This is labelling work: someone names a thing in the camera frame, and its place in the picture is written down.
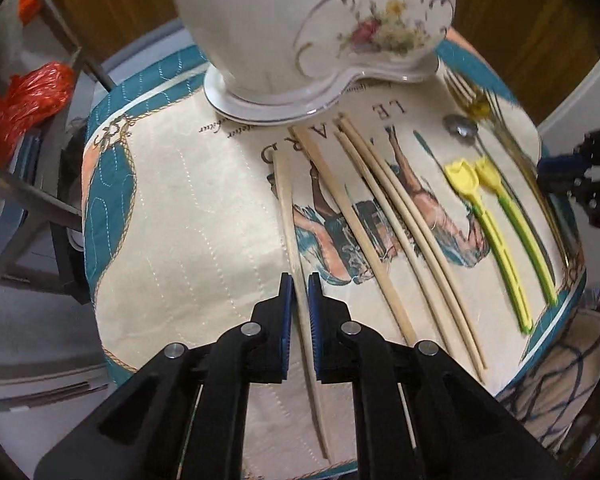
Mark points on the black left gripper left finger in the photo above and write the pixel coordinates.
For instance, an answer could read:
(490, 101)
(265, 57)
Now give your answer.
(183, 414)

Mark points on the small silver spoon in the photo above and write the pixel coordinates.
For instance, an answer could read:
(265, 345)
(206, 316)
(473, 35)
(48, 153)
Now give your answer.
(467, 130)

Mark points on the yellow tulip plastic fork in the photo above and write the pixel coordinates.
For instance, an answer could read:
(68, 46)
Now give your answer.
(464, 179)

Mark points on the white floral ceramic double holder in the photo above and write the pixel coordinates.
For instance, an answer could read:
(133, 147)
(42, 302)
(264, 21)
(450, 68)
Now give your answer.
(274, 62)

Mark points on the orange plastic bag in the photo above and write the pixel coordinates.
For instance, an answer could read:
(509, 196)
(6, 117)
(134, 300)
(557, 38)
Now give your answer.
(30, 99)

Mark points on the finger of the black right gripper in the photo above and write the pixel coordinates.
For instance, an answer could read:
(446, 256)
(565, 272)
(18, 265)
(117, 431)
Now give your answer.
(562, 169)
(585, 191)

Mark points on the gold metal fork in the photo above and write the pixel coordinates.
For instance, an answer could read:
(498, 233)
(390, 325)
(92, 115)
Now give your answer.
(468, 96)

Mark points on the wooden chopstick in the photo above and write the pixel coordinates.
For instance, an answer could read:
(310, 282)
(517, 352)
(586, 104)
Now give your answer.
(422, 235)
(432, 298)
(283, 185)
(339, 194)

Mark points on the printed quilted placemat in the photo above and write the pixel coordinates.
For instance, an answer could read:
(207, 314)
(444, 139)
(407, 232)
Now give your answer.
(183, 233)

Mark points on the metal shelving rack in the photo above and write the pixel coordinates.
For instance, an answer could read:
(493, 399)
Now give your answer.
(35, 193)

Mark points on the patterned stool cushion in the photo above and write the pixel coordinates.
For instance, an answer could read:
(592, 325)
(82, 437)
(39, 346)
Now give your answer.
(550, 396)

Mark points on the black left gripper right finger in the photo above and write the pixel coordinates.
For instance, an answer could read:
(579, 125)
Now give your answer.
(418, 413)

